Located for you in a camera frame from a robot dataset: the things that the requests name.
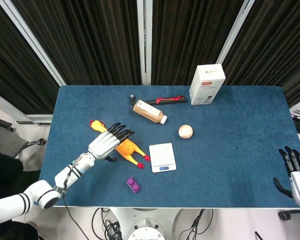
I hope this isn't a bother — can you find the black mesh office chair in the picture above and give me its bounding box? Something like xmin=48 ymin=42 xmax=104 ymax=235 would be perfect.
xmin=0 ymin=114 xmax=47 ymax=161

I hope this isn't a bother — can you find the brown drink bottle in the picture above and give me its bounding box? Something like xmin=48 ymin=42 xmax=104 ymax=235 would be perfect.
xmin=132 ymin=99 xmax=169 ymax=125

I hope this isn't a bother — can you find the purple toy brick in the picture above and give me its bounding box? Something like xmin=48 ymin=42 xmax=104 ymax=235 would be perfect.
xmin=125 ymin=176 xmax=142 ymax=194

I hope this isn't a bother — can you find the red black handled tool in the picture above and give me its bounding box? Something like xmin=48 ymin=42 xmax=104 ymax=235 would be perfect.
xmin=129 ymin=94 xmax=188 ymax=108

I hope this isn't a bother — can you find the white digital scale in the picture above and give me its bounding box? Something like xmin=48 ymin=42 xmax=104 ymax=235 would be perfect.
xmin=148 ymin=142 xmax=177 ymax=174

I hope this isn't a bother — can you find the black office chair wheel base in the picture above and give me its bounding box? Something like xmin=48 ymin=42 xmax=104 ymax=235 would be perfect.
xmin=277 ymin=209 xmax=300 ymax=221

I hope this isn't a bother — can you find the beige ball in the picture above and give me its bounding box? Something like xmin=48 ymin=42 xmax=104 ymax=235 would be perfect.
xmin=178 ymin=124 xmax=194 ymax=140

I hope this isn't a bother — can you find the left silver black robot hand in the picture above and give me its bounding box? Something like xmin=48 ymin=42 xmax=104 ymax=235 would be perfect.
xmin=87 ymin=122 xmax=136 ymax=163

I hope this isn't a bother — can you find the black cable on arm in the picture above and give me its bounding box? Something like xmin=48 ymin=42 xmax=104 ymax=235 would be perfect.
xmin=62 ymin=155 xmax=91 ymax=240

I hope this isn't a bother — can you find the white carton box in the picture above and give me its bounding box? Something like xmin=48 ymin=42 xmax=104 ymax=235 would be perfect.
xmin=188 ymin=64 xmax=226 ymax=106

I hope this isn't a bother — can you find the black cable bundle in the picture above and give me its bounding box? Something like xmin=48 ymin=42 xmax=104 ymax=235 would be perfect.
xmin=91 ymin=207 xmax=123 ymax=240

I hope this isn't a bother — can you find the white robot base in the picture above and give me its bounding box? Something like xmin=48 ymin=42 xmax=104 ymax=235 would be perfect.
xmin=109 ymin=207 xmax=191 ymax=240

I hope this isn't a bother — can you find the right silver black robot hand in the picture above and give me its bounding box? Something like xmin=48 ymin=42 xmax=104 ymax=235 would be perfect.
xmin=272 ymin=146 xmax=300 ymax=208

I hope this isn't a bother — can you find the blue table mat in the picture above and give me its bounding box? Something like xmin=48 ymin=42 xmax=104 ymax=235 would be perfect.
xmin=38 ymin=85 xmax=300 ymax=209

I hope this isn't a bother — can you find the yellow rubber chicken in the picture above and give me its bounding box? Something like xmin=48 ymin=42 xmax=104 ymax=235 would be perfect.
xmin=89 ymin=119 xmax=151 ymax=170

